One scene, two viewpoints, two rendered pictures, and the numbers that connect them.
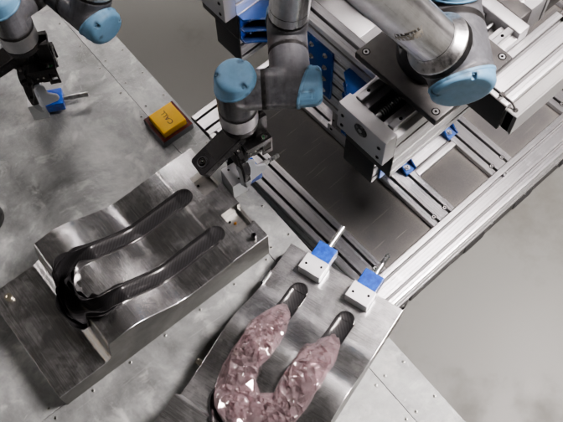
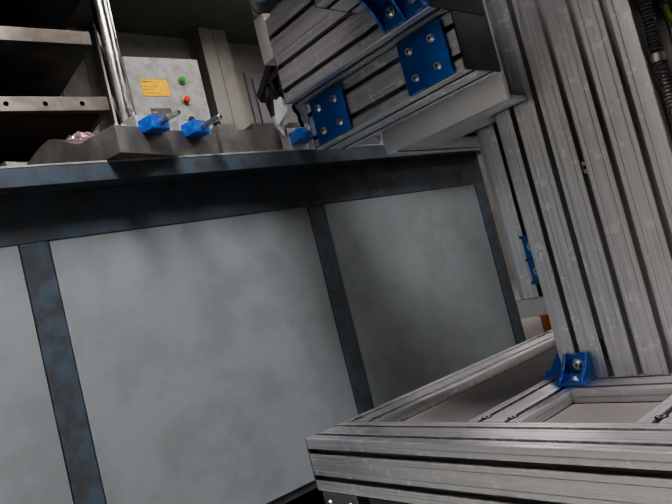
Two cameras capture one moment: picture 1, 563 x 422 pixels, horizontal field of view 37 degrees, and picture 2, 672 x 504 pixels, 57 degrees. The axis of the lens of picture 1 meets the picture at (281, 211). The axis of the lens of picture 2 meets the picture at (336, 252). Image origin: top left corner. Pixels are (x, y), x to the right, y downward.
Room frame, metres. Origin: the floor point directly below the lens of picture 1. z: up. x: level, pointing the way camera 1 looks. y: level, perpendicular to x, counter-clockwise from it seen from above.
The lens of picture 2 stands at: (0.84, -1.35, 0.46)
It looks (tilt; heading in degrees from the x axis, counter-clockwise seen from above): 3 degrees up; 89
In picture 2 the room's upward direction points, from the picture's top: 14 degrees counter-clockwise
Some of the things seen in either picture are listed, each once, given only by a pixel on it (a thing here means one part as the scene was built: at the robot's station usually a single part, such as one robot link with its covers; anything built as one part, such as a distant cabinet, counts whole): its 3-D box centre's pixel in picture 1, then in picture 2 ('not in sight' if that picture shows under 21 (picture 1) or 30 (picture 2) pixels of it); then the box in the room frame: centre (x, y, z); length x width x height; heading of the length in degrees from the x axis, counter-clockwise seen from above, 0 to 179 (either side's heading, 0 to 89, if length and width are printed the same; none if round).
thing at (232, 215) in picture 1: (238, 221); not in sight; (0.72, 0.09, 0.87); 0.05 x 0.05 x 0.04; 38
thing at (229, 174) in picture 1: (253, 169); (303, 134); (0.86, 0.06, 0.83); 0.13 x 0.05 x 0.05; 121
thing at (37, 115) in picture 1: (59, 99); not in sight; (1.06, 0.49, 0.83); 0.13 x 0.05 x 0.05; 101
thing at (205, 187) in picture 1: (206, 185); not in sight; (0.80, 0.15, 0.87); 0.05 x 0.05 x 0.04; 38
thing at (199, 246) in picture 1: (134, 256); not in sight; (0.63, 0.29, 0.92); 0.35 x 0.16 x 0.09; 128
